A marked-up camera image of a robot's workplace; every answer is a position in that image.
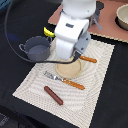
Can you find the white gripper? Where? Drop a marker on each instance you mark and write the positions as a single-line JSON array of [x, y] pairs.
[[71, 36]]

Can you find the yellow toy banana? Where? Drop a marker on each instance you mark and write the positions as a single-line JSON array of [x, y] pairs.
[[48, 33]]

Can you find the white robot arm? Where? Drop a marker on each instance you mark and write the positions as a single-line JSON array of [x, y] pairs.
[[79, 9]]

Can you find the beige woven placemat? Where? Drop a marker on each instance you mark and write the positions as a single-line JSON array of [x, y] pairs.
[[78, 105]]

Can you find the toy fork orange handle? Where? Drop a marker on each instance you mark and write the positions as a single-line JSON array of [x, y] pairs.
[[71, 83]]

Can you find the toy knife orange handle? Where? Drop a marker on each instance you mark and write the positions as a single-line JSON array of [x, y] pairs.
[[88, 59]]

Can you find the grey toy pot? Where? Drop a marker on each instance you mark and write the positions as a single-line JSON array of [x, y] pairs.
[[37, 48]]

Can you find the pink toy stove board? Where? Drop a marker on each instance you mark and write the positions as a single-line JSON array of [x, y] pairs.
[[106, 20]]

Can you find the brown toy sausage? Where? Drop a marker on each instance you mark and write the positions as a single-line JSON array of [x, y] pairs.
[[53, 95]]

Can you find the tan wooden plate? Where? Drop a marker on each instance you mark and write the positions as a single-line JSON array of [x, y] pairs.
[[69, 70]]

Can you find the beige bowl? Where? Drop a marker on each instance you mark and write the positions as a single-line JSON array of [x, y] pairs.
[[122, 14]]

